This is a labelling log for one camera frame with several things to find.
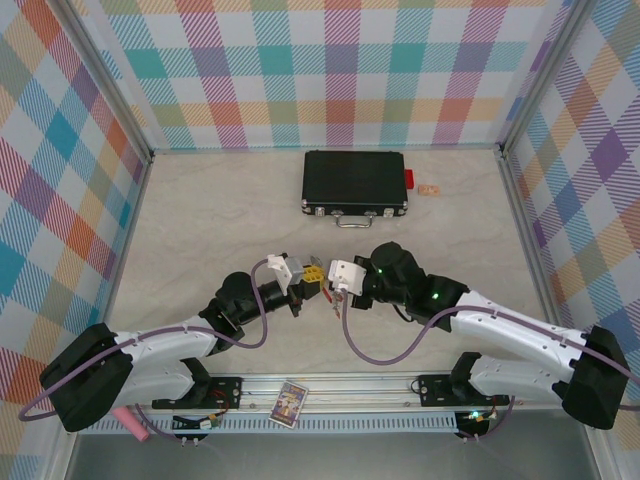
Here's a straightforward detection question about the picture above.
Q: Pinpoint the black hard case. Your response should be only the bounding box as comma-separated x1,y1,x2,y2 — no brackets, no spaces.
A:
301,149,411,230

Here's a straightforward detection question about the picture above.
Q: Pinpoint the colourful playing card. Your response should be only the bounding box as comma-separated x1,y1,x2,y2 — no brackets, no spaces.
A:
269,379,309,429

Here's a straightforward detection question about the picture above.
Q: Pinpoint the pink cylinder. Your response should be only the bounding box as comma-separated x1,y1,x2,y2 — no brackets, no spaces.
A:
113,407,150,444

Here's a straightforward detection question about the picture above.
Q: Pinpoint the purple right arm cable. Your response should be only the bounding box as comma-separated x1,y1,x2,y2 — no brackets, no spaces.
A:
341,294,632,444

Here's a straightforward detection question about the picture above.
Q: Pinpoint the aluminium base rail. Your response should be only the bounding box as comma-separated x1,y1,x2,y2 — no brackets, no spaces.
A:
149,370,511,417

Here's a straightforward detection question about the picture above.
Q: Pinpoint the aluminium frame bar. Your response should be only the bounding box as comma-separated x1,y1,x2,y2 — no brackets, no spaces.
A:
497,148,561,329
97,153,155,326

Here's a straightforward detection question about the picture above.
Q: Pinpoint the grey slotted cable duct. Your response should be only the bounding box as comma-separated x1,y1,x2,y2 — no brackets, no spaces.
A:
79,412,460,436

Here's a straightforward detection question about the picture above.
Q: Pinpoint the green yellow wire connector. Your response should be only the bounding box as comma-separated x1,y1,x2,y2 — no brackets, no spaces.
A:
172,412,222,432

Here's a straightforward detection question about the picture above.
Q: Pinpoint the wired connector with green light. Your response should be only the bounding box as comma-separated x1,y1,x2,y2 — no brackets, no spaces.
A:
457,408,499,441

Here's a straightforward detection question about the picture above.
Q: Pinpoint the aluminium frame post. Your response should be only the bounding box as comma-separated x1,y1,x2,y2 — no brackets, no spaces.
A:
497,0,599,161
58,0,155,164

